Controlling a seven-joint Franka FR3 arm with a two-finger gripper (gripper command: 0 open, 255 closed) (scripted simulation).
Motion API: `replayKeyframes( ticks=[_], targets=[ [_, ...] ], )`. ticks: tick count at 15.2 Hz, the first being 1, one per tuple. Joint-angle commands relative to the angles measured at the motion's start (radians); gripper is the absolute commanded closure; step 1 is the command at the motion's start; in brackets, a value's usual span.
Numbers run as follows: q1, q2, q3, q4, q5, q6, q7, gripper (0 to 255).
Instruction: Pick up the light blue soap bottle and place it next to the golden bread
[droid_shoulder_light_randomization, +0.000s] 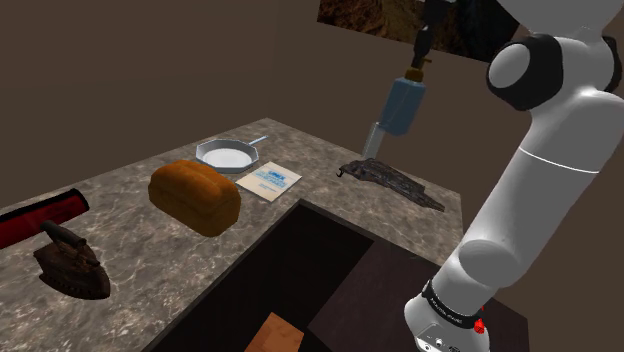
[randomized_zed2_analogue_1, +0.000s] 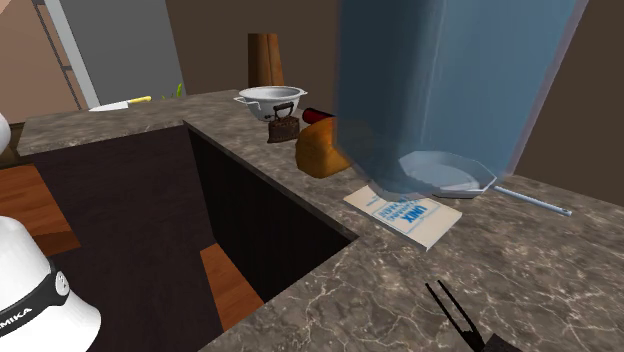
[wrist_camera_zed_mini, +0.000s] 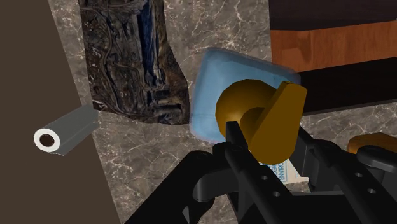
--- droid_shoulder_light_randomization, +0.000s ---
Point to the dark rusty jagged long tool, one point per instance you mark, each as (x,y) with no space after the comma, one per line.
(390,179)

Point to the silver octagonal frying pan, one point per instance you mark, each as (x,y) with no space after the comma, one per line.
(226,157)

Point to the rusty old flat iron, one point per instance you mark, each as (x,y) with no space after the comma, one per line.
(73,268)

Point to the blue bottle with gold cap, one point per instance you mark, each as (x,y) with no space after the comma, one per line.
(403,105)

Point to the white booklet with blue print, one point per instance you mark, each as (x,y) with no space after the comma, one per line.
(269,181)

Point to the brown bread loaf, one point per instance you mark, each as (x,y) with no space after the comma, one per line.
(195,195)

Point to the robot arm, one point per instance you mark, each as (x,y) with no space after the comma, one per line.
(536,195)

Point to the orange brown box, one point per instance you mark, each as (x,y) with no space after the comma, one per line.
(274,336)

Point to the dark brown wall picture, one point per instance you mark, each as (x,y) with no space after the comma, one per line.
(370,17)

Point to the red and black roll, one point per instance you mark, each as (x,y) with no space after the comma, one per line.
(34,217)

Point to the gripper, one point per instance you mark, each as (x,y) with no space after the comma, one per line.
(432,12)

